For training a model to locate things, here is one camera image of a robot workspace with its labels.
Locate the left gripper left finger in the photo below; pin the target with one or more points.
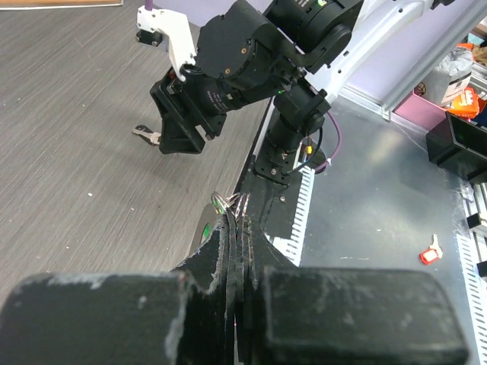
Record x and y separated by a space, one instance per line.
176 317

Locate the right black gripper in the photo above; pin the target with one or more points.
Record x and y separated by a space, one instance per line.
183 106

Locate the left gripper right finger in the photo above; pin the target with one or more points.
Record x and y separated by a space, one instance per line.
292 315

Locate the small black key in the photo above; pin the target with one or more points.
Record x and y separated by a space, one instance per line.
149 136

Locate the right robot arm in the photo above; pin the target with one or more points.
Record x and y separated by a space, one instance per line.
298 53

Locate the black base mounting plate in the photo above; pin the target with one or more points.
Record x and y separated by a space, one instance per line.
271 204

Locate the red key tag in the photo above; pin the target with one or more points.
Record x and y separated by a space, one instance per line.
433 253

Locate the black box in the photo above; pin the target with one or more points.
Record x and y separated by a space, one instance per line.
459 147

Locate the pink bin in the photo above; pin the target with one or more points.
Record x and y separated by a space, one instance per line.
420 112

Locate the slotted cable duct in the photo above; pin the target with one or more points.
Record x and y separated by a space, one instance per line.
292 247

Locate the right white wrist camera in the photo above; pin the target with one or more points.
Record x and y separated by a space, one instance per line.
172 27

